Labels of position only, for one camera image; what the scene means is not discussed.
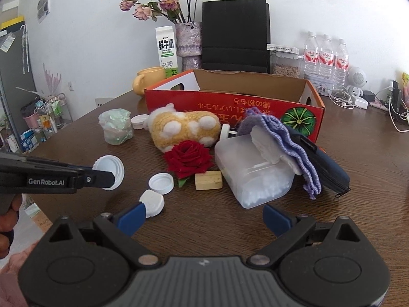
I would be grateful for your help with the pink feather decoration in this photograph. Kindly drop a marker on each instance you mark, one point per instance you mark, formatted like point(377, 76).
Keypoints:
point(52, 80)

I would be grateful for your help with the purple knitted cloth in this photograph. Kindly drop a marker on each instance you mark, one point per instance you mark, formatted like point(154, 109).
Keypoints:
point(287, 147)

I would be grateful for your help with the grey refrigerator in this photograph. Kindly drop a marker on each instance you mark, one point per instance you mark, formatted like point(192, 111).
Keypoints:
point(12, 80)

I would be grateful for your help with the person's left hand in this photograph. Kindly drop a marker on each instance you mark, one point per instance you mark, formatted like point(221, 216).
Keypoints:
point(3, 225)

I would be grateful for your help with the white round speaker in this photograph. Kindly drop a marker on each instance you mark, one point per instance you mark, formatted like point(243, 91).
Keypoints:
point(357, 78)

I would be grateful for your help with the clear seed container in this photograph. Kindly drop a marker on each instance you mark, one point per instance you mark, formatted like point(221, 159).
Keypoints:
point(286, 68)

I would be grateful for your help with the purple textured vase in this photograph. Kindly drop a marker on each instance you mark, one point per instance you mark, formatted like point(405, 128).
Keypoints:
point(188, 44)

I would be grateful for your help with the white plastic bottle cap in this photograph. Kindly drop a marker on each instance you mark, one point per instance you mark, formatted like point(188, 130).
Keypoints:
point(139, 122)
point(111, 164)
point(161, 184)
point(155, 201)

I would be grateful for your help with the colourful snack packet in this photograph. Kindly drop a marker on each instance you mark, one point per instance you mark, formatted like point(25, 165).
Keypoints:
point(405, 86)

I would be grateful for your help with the person's left forearm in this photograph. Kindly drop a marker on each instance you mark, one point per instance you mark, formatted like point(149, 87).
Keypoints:
point(12, 276)

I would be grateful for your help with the yellow box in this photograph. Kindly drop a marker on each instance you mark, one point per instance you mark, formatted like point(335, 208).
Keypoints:
point(12, 23)

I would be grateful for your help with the white charger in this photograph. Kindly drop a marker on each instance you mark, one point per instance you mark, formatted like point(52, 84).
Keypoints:
point(361, 102)

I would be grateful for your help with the black adapter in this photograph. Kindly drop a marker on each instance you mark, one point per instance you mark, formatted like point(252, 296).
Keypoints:
point(369, 96)

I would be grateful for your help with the white low box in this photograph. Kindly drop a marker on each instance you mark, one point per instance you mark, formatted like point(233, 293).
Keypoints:
point(104, 101)

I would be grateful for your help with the navy zip pouch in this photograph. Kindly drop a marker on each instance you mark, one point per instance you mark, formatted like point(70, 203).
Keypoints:
point(326, 166)

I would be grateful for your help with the crumpled plastic bag ball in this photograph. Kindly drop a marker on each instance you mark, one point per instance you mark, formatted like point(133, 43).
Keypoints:
point(115, 126)

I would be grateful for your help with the red cardboard box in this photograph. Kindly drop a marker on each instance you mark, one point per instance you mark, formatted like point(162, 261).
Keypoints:
point(223, 105)

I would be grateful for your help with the clear folded umbrella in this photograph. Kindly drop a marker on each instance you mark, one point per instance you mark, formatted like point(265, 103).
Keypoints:
point(25, 48)

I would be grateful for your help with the white tissue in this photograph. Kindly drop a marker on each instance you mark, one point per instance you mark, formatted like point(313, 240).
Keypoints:
point(265, 145)

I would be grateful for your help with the small wooden block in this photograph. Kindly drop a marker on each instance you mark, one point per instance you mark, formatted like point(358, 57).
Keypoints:
point(209, 180)

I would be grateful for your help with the milk carton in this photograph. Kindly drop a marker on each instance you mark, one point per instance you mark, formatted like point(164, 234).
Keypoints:
point(166, 48)

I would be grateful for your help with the white round disc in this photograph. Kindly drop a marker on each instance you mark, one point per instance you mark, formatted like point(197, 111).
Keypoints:
point(224, 132)

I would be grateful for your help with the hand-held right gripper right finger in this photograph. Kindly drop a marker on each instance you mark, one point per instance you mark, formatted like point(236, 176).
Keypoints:
point(275, 218)

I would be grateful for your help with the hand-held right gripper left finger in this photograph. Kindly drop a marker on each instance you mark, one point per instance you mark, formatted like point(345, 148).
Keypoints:
point(132, 218)

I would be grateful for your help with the clear plastic container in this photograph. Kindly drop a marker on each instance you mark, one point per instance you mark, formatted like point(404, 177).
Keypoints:
point(255, 179)

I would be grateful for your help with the black upright device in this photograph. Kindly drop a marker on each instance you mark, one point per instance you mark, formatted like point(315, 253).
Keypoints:
point(396, 99)

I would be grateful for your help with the black paper bag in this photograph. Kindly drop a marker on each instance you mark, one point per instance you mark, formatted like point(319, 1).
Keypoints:
point(235, 35)

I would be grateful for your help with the yellow and white plush sheep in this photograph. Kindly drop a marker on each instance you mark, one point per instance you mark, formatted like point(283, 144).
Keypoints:
point(179, 128)

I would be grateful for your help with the water bottle red label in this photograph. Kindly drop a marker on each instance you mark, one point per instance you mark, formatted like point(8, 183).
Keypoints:
point(341, 62)
point(311, 57)
point(326, 59)

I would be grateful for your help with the wall poster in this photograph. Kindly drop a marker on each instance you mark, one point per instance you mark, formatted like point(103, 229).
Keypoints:
point(43, 4)

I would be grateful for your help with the yellow mug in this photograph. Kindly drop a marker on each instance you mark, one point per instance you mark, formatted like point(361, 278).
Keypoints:
point(153, 78)

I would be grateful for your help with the red rose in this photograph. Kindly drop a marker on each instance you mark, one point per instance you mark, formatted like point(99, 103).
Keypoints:
point(188, 158)

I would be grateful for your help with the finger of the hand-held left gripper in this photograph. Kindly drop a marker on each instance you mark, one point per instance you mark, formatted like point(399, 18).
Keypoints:
point(100, 179)
point(57, 165)

